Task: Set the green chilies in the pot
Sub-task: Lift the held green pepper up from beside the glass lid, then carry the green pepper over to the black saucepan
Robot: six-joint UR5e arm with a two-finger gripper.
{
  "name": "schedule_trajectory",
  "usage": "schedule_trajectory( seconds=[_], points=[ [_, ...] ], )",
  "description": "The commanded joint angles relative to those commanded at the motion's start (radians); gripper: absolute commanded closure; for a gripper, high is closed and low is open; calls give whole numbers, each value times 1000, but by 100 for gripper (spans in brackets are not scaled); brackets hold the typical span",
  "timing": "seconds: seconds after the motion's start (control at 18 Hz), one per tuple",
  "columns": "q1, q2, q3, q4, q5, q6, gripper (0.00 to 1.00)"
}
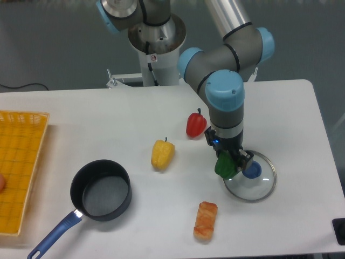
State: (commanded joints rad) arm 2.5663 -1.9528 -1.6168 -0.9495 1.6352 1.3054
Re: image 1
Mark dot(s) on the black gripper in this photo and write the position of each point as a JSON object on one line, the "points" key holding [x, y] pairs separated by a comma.
{"points": [[243, 158]]}

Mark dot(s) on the green bell pepper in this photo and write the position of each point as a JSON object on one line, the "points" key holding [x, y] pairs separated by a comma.
{"points": [[225, 166]]}

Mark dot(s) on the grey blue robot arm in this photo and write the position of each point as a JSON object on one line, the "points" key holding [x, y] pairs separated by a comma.
{"points": [[213, 75]]}

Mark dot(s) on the glass lid blue knob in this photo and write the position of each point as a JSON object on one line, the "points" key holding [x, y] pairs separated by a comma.
{"points": [[256, 183]]}

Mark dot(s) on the red bell pepper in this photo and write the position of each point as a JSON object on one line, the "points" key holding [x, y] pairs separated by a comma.
{"points": [[196, 124]]}

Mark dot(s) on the yellow bell pepper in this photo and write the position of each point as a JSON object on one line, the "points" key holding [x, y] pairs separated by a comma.
{"points": [[162, 154]]}

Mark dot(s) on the orange toy bread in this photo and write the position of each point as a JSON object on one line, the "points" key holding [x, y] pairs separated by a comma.
{"points": [[205, 221]]}

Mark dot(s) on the black device at table edge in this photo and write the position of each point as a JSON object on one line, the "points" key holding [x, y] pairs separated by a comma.
{"points": [[339, 230]]}

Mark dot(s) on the yellow woven basket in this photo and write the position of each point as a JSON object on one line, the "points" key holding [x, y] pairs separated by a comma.
{"points": [[22, 136]]}

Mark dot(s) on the orange object in basket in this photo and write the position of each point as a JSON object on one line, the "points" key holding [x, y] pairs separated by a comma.
{"points": [[2, 182]]}

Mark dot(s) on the white right table bracket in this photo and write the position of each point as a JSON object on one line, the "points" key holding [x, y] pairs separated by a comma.
{"points": [[253, 76]]}

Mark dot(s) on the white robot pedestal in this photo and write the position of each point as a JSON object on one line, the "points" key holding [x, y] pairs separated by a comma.
{"points": [[158, 49]]}

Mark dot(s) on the black pot blue handle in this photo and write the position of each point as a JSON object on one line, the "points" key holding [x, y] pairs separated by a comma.
{"points": [[100, 190]]}

